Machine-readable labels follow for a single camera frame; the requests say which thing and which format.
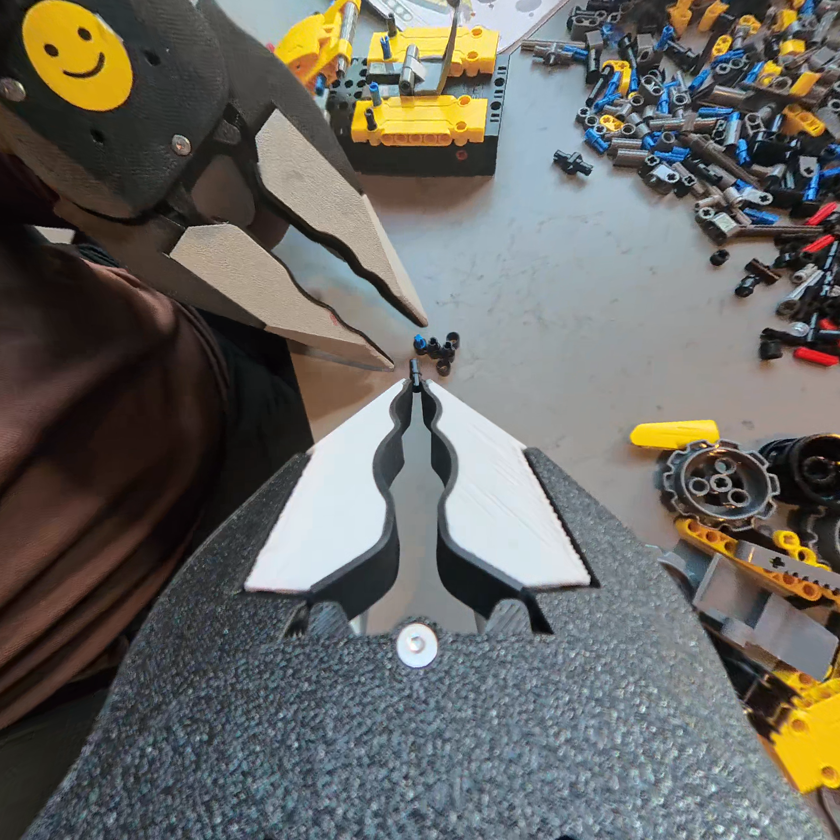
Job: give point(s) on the black long axle pin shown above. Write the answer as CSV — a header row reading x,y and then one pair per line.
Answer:
x,y
572,163

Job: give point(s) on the instruction booklet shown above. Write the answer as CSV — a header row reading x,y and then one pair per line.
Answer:
x,y
525,13

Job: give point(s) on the black multi-hole connector piece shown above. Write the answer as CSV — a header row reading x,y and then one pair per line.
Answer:
x,y
444,349

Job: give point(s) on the yellow curved panel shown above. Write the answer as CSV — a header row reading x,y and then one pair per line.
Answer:
x,y
673,433

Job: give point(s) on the pile of small building parts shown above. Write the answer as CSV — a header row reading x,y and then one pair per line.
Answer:
x,y
709,118

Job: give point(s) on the pile of yellow beams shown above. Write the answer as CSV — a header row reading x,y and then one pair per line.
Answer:
x,y
801,735

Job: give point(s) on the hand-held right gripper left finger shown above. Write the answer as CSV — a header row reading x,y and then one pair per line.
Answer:
x,y
328,525

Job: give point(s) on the yellow toy vehicle model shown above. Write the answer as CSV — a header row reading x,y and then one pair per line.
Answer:
x,y
407,92

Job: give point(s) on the grey desk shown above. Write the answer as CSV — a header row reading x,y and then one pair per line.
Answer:
x,y
551,302

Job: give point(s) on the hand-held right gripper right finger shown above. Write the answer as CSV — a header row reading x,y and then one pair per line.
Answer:
x,y
512,525

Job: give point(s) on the black wheel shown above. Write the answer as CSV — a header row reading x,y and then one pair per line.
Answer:
x,y
817,466

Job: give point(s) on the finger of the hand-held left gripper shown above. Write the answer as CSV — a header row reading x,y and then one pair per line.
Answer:
x,y
256,282
322,197

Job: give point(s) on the black connector pin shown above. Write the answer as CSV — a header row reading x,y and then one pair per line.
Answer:
x,y
415,373

